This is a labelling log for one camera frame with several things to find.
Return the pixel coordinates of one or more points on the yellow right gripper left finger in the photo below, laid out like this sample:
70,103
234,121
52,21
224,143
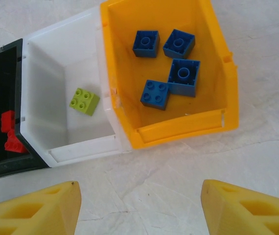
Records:
31,215

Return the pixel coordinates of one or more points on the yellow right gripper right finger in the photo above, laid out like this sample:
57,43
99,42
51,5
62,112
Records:
247,215

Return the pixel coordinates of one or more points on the red lego brick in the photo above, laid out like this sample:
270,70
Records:
13,143
7,121

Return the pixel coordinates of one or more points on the green lego brick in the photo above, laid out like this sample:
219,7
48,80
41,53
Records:
83,100

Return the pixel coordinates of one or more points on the blue lego brick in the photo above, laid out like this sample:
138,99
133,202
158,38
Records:
145,44
154,94
178,44
183,73

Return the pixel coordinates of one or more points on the white plastic bin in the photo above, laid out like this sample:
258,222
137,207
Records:
46,73

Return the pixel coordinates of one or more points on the yellow plastic bin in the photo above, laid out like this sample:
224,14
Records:
129,73

